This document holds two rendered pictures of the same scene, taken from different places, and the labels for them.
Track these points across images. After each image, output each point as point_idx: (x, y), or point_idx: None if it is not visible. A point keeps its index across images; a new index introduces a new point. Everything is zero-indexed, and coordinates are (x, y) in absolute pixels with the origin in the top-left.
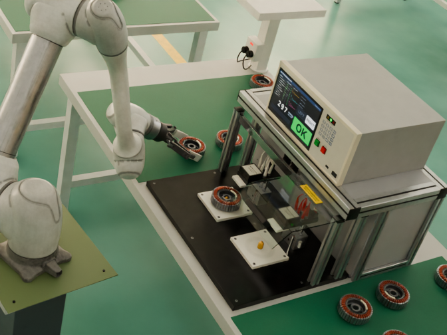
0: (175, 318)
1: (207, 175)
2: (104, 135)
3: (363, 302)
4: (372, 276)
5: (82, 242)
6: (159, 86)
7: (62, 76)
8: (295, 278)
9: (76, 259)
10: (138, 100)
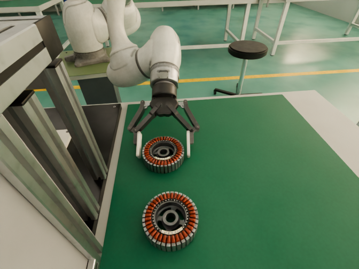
0: None
1: (100, 152)
2: (204, 99)
3: None
4: None
5: (85, 71)
6: (342, 169)
7: (311, 90)
8: None
9: (73, 68)
10: (286, 135)
